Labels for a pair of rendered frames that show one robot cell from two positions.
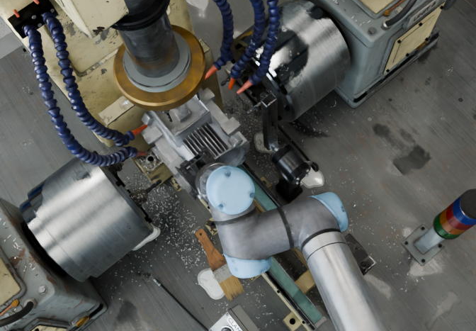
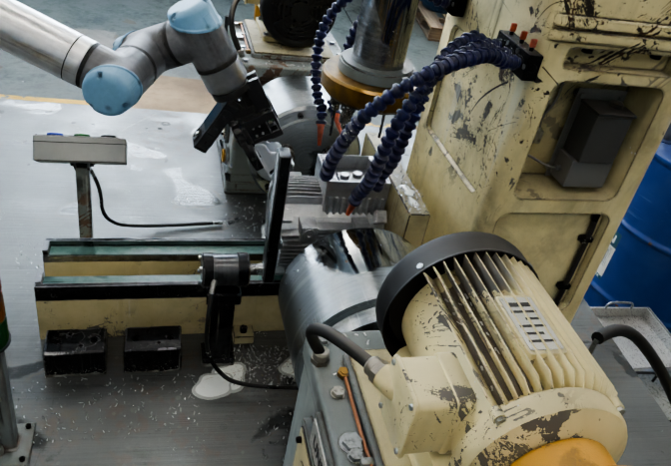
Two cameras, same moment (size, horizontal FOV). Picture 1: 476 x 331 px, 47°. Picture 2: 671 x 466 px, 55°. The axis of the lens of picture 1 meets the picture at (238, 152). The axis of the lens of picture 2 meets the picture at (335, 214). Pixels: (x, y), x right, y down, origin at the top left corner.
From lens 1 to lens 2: 129 cm
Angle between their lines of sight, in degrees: 62
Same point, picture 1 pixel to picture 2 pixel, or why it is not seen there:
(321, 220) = (106, 53)
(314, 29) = (371, 287)
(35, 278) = (258, 62)
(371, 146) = not seen: outside the picture
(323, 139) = (253, 430)
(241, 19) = not seen: hidden behind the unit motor
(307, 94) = (292, 285)
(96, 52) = (443, 125)
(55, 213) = (301, 81)
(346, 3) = not seen: hidden behind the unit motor
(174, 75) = (346, 58)
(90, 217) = (283, 94)
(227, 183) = not seen: outside the picture
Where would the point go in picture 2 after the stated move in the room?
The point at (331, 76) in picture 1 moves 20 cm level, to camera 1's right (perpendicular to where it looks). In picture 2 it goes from (300, 320) to (246, 426)
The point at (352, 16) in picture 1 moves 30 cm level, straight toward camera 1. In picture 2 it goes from (366, 334) to (213, 223)
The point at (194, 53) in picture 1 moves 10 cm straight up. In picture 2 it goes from (367, 87) to (380, 26)
